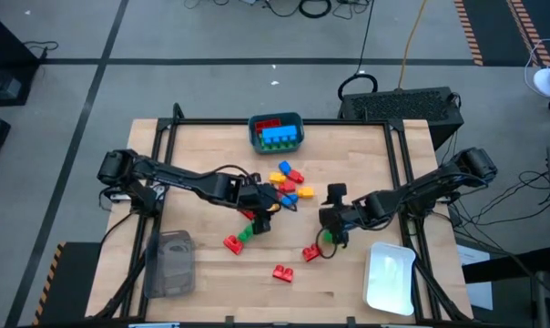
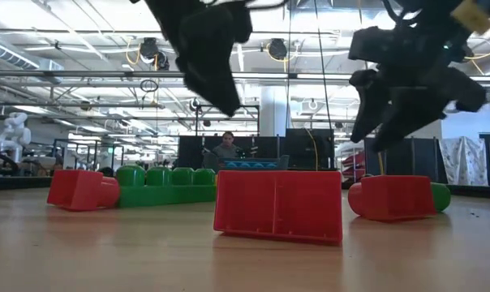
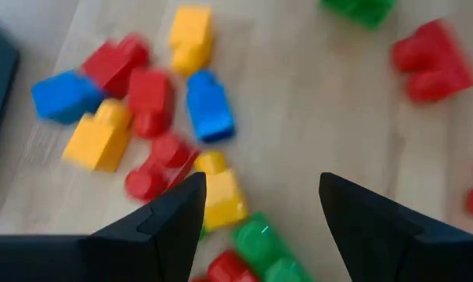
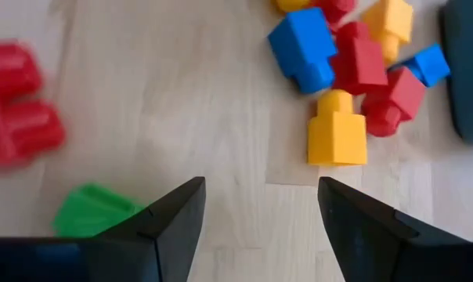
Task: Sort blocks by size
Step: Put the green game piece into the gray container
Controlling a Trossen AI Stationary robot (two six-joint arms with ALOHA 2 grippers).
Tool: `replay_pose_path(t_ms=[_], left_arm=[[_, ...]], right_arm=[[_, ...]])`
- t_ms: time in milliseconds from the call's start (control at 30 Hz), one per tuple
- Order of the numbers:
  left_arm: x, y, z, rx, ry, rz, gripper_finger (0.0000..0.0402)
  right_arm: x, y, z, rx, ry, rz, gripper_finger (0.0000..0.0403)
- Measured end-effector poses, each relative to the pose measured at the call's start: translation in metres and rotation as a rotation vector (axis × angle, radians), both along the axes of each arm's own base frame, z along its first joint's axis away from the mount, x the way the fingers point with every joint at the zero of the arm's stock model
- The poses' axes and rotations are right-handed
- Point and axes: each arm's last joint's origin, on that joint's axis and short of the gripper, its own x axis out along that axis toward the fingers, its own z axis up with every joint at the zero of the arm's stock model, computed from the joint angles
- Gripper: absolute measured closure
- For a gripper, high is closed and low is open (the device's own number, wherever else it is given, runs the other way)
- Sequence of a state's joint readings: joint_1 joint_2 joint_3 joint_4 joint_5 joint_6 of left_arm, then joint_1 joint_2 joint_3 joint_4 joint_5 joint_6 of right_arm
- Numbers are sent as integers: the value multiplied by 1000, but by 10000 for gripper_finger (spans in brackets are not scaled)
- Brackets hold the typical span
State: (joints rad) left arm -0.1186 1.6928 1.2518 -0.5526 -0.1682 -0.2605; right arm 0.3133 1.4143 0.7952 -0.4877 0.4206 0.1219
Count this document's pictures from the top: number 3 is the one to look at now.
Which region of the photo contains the red one-stud block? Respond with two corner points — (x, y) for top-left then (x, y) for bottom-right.
(81, 33), (150, 99)
(126, 68), (175, 139)

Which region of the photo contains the blue one-stud block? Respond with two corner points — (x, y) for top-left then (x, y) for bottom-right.
(31, 69), (105, 126)
(186, 69), (237, 143)

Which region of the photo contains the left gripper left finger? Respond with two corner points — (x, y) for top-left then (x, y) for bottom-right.
(0, 172), (208, 282)

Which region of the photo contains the green four-stud block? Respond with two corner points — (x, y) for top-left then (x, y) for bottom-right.
(230, 211), (315, 282)

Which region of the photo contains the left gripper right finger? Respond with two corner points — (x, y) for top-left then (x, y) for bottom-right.
(318, 172), (473, 282)

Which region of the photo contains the yellow one-stud block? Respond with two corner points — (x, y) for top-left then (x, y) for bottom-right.
(60, 97), (134, 174)
(168, 4), (215, 77)
(193, 150), (249, 233)

